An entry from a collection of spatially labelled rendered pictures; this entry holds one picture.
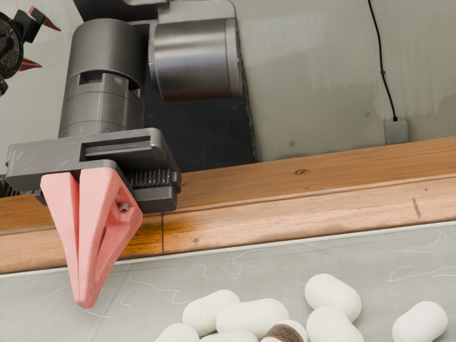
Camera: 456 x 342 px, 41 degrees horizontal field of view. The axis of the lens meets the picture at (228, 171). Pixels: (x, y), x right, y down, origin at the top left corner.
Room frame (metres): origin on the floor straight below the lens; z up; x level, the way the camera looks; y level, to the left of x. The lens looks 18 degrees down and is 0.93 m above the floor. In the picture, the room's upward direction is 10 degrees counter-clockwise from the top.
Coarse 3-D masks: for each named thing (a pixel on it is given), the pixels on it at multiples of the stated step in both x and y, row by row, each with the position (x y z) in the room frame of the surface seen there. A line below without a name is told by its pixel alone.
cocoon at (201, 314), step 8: (208, 296) 0.30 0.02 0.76; (216, 296) 0.30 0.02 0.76; (224, 296) 0.30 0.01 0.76; (232, 296) 0.30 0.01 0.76; (192, 304) 0.30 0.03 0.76; (200, 304) 0.30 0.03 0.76; (208, 304) 0.30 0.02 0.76; (216, 304) 0.30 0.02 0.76; (224, 304) 0.30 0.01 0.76; (184, 312) 0.30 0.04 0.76; (192, 312) 0.29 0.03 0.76; (200, 312) 0.29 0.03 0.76; (208, 312) 0.29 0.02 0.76; (216, 312) 0.29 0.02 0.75; (184, 320) 0.29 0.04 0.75; (192, 320) 0.29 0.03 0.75; (200, 320) 0.29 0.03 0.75; (208, 320) 0.29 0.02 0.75; (200, 328) 0.29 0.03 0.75; (208, 328) 0.29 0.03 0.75
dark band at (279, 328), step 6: (276, 324) 0.27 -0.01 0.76; (282, 324) 0.26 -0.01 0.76; (270, 330) 0.26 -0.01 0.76; (276, 330) 0.26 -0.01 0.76; (282, 330) 0.26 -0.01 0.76; (288, 330) 0.26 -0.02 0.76; (294, 330) 0.26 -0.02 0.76; (264, 336) 0.26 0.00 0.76; (270, 336) 0.26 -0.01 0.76; (276, 336) 0.25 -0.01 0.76; (282, 336) 0.25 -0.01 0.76; (288, 336) 0.25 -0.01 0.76; (294, 336) 0.26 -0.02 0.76; (300, 336) 0.26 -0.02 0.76
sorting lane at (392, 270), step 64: (192, 256) 0.40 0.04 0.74; (256, 256) 0.38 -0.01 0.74; (320, 256) 0.36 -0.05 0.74; (384, 256) 0.35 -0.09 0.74; (448, 256) 0.33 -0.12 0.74; (0, 320) 0.35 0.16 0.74; (64, 320) 0.34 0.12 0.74; (128, 320) 0.33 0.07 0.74; (384, 320) 0.28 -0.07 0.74; (448, 320) 0.27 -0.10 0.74
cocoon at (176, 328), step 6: (174, 324) 0.28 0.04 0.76; (180, 324) 0.28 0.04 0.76; (186, 324) 0.28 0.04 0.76; (168, 330) 0.27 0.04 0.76; (174, 330) 0.27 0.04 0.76; (180, 330) 0.27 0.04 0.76; (186, 330) 0.27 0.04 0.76; (192, 330) 0.28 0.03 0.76; (162, 336) 0.27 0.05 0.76; (168, 336) 0.27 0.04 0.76; (174, 336) 0.27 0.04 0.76; (180, 336) 0.27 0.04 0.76; (186, 336) 0.27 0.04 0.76; (192, 336) 0.27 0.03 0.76; (198, 336) 0.28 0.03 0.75
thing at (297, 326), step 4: (284, 320) 0.27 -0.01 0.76; (288, 320) 0.27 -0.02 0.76; (292, 320) 0.27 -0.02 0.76; (288, 324) 0.26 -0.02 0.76; (292, 324) 0.26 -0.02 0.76; (296, 324) 0.26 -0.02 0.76; (300, 324) 0.27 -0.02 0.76; (296, 328) 0.26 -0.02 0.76; (300, 328) 0.26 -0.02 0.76; (304, 328) 0.27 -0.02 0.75; (300, 332) 0.26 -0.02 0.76; (304, 332) 0.26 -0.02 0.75; (304, 336) 0.26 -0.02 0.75; (264, 340) 0.25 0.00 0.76; (268, 340) 0.25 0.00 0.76; (272, 340) 0.25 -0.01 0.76; (276, 340) 0.25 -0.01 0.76; (304, 340) 0.26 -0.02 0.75
